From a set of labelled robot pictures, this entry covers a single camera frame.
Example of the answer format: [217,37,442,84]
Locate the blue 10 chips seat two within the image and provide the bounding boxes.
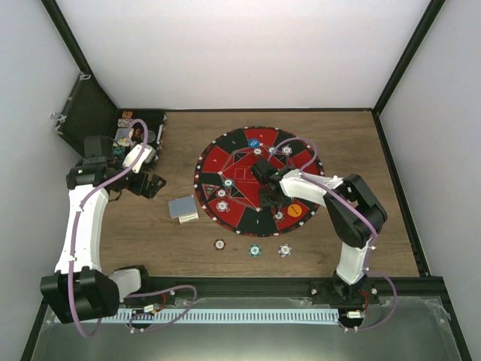
[216,200,229,212]

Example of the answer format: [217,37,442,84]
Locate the blue small blind button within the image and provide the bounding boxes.
[247,138,260,149]

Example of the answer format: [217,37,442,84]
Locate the purple chip stack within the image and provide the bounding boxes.
[278,244,292,258]

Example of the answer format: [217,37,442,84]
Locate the teal chip stack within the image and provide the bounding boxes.
[249,244,262,257]

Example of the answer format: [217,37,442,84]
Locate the triangular all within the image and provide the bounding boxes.
[202,184,220,199]

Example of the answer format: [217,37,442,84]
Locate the brown 100 chip stack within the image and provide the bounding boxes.
[214,240,225,250]

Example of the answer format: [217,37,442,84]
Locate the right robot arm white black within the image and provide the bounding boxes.
[251,159,388,303]

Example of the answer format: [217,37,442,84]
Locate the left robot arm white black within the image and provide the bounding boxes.
[40,136,166,324]

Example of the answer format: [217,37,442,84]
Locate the orange big blind button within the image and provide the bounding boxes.
[287,204,303,218]

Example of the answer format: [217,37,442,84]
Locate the clear round dealer button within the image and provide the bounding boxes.
[147,130,156,144]

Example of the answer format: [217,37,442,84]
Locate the round red black poker mat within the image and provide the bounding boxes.
[193,126,327,238]

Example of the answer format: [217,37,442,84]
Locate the card deck in case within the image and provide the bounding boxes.
[114,128,133,147]

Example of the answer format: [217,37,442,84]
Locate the white playing card box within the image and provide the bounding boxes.
[178,212,198,224]

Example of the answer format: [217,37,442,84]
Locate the chips in case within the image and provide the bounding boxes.
[113,111,135,158]

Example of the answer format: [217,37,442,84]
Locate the black poker chip case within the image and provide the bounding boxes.
[50,73,166,169]

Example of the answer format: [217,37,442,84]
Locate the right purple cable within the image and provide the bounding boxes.
[274,137,398,334]

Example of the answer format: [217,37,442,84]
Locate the purple cable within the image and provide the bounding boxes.
[69,118,198,338]
[274,137,398,334]

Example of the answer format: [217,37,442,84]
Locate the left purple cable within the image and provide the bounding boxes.
[69,118,198,338]

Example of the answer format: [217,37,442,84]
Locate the light blue slotted cable duct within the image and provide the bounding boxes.
[112,308,340,324]

